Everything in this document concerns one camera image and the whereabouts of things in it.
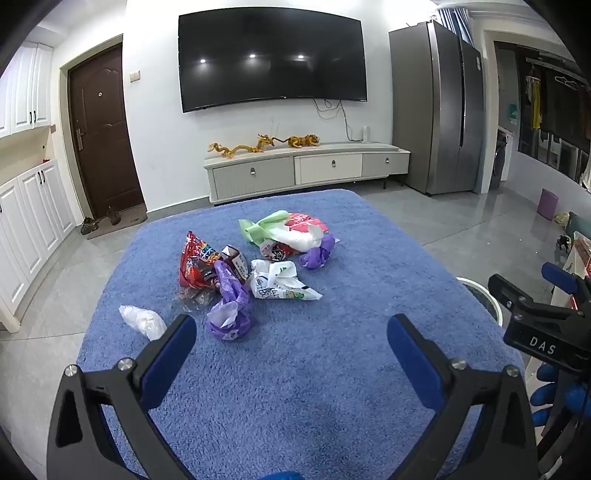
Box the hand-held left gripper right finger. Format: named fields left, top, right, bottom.
left=387, top=314, right=541, bottom=480

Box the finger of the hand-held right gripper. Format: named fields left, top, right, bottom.
left=542, top=261, right=591, bottom=302
left=488, top=273, right=574, bottom=320

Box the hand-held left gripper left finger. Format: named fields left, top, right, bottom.
left=46, top=314, right=199, bottom=480

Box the clear plastic wrapper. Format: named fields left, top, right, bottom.
left=178, top=286, right=218, bottom=315

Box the large purple plastic bag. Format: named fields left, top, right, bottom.
left=206, top=260, right=252, bottom=343

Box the red snack bag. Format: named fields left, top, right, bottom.
left=179, top=231, right=225, bottom=296

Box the brown drink carton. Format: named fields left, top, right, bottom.
left=221, top=246, right=250, bottom=284

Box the white green printed plastic bag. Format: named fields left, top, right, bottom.
left=249, top=259, right=324, bottom=302

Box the small purple plastic bag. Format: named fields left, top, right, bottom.
left=299, top=233, right=336, bottom=270

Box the red white noodle packet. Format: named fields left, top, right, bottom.
left=260, top=242, right=296, bottom=262

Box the white translucent plastic bag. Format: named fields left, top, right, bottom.
left=272, top=226, right=324, bottom=255

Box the pink snack packet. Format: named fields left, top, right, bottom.
left=284, top=212, right=329, bottom=236

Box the person's right hand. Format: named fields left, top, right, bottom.
left=530, top=362, right=591, bottom=430

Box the red white box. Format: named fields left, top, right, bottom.
left=566, top=231, right=591, bottom=278

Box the purple waste bin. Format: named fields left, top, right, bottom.
left=537, top=188, right=560, bottom=221

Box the blue fluffy blanket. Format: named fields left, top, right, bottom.
left=76, top=188, right=527, bottom=480

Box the brown doormat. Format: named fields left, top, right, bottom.
left=85, top=210, right=148, bottom=241

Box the yellow hanging garment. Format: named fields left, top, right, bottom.
left=530, top=78, right=544, bottom=131

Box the white lower cabinet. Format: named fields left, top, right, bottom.
left=0, top=159, right=77, bottom=333

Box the grey refrigerator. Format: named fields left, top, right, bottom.
left=389, top=21, right=485, bottom=197

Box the white grey television console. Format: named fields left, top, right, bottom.
left=204, top=142, right=411, bottom=205

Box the long golden dragon figurine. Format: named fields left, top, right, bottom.
left=208, top=141, right=260, bottom=160

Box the brown entrance door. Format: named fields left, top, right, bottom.
left=68, top=46, right=147, bottom=220

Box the small golden dragon figurine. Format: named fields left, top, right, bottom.
left=256, top=134, right=290, bottom=151

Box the blue striped curtain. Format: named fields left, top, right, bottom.
left=436, top=7, right=475, bottom=45

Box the television cable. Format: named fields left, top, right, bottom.
left=314, top=98, right=365, bottom=142

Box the white upper wall cabinet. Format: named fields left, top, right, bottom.
left=0, top=41, right=54, bottom=139

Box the black wall television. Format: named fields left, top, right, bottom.
left=178, top=4, right=369, bottom=114

